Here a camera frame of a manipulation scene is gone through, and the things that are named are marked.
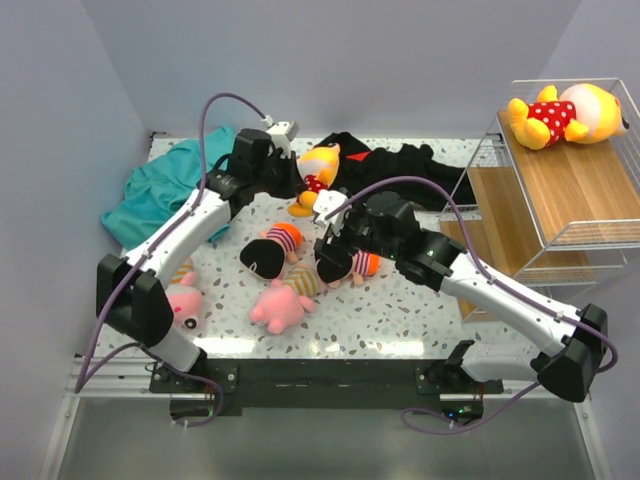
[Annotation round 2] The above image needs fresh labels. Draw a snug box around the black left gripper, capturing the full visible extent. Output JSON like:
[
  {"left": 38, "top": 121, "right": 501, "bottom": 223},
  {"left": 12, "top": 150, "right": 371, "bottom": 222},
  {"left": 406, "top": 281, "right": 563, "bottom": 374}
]
[{"left": 252, "top": 150, "right": 308, "bottom": 200}]

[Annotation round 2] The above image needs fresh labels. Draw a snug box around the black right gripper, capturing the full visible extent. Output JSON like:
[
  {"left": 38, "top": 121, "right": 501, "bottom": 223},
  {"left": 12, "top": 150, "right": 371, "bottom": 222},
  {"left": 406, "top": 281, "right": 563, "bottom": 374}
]
[{"left": 315, "top": 200, "right": 400, "bottom": 266}]

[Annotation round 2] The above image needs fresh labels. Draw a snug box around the yellow polka-dot plush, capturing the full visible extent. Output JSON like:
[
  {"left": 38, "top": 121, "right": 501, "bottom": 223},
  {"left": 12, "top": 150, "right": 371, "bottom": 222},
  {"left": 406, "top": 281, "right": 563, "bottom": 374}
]
[
  {"left": 288, "top": 143, "right": 341, "bottom": 217},
  {"left": 506, "top": 83, "right": 629, "bottom": 150}
]

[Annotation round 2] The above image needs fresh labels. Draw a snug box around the black-haired doll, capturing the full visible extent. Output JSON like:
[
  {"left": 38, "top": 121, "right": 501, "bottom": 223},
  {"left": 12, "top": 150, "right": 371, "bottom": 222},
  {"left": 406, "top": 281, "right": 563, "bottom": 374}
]
[
  {"left": 314, "top": 250, "right": 381, "bottom": 288},
  {"left": 239, "top": 222, "right": 304, "bottom": 280}
]

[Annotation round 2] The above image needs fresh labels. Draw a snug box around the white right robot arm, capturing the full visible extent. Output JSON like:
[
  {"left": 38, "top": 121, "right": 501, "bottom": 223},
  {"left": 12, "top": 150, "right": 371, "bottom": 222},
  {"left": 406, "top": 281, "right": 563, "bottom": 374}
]
[{"left": 312, "top": 190, "right": 612, "bottom": 403}]

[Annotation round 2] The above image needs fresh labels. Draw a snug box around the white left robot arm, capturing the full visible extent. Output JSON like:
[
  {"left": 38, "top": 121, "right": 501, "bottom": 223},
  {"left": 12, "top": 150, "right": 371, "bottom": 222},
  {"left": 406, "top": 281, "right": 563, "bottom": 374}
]
[{"left": 96, "top": 122, "right": 302, "bottom": 392}]

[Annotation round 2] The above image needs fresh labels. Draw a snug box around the black printed shirt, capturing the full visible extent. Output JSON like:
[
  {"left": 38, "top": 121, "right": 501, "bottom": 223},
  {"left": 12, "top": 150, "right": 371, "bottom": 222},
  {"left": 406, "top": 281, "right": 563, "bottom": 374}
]
[{"left": 317, "top": 132, "right": 476, "bottom": 206}]

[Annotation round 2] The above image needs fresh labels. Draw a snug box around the pink pig plush, centre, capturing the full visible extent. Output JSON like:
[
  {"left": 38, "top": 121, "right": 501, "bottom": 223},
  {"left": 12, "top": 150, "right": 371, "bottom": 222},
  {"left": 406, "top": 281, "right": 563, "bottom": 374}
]
[{"left": 249, "top": 264, "right": 326, "bottom": 335}]

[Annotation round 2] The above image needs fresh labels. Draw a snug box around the pink pig plush,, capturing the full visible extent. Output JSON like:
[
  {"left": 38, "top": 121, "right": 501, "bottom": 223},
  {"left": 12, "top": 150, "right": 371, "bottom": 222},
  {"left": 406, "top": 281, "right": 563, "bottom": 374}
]
[
  {"left": 249, "top": 264, "right": 326, "bottom": 335},
  {"left": 166, "top": 260, "right": 204, "bottom": 332}
]

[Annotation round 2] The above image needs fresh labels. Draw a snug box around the teal striped-trim shirt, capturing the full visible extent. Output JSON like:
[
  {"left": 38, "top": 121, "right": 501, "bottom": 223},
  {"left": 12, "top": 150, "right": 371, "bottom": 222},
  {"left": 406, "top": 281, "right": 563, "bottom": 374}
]
[{"left": 101, "top": 138, "right": 201, "bottom": 250}]

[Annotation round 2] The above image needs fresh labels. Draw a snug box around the pink pig plush, left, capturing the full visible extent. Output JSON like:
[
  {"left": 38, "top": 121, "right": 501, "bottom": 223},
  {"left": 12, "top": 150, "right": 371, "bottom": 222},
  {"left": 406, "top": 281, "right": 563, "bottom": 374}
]
[{"left": 166, "top": 260, "right": 204, "bottom": 332}]

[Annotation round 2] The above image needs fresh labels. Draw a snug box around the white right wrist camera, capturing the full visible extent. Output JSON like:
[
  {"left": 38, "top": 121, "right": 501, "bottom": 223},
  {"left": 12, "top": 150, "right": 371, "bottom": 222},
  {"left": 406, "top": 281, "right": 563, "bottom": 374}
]
[{"left": 312, "top": 190, "right": 348, "bottom": 227}]

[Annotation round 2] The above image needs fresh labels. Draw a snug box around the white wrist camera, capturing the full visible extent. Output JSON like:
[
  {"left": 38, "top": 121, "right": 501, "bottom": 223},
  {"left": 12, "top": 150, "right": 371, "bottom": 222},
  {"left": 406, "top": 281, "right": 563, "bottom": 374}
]
[
  {"left": 266, "top": 121, "right": 299, "bottom": 155},
  {"left": 312, "top": 190, "right": 348, "bottom": 227}
]

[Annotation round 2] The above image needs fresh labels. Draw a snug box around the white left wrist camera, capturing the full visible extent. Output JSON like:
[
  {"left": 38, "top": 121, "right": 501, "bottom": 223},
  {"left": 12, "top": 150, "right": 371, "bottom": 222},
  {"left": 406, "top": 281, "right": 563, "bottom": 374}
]
[{"left": 266, "top": 121, "right": 299, "bottom": 155}]

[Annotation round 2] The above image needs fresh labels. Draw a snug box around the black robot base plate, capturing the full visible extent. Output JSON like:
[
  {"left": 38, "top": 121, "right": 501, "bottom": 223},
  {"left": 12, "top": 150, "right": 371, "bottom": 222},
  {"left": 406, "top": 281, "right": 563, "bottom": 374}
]
[{"left": 149, "top": 357, "right": 504, "bottom": 419}]

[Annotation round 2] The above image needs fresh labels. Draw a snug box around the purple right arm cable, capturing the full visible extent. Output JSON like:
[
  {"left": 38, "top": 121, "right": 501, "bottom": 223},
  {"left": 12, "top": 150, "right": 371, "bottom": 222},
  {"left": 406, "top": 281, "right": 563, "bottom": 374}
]
[{"left": 324, "top": 175, "right": 619, "bottom": 432}]

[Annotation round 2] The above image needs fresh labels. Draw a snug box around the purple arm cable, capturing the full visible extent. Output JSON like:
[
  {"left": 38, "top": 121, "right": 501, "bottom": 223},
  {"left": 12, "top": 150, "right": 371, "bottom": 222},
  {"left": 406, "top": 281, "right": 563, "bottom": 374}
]
[
  {"left": 324, "top": 175, "right": 619, "bottom": 432},
  {"left": 74, "top": 93, "right": 274, "bottom": 396}
]

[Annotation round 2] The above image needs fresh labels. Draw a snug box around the white wire wooden shelf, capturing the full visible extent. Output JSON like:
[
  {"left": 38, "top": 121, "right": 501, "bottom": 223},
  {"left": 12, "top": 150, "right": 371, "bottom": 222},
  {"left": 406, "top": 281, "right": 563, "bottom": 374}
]
[{"left": 459, "top": 78, "right": 639, "bottom": 302}]

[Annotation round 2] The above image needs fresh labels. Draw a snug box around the aluminium frame rail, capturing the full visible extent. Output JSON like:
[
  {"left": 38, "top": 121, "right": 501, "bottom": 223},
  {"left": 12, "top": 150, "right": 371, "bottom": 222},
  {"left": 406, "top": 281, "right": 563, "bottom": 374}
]
[{"left": 62, "top": 354, "right": 591, "bottom": 401}]

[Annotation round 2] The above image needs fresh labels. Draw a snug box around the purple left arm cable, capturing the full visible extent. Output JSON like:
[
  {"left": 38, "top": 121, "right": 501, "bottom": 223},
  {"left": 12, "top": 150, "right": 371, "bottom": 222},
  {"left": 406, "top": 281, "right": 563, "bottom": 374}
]
[{"left": 74, "top": 93, "right": 274, "bottom": 396}]

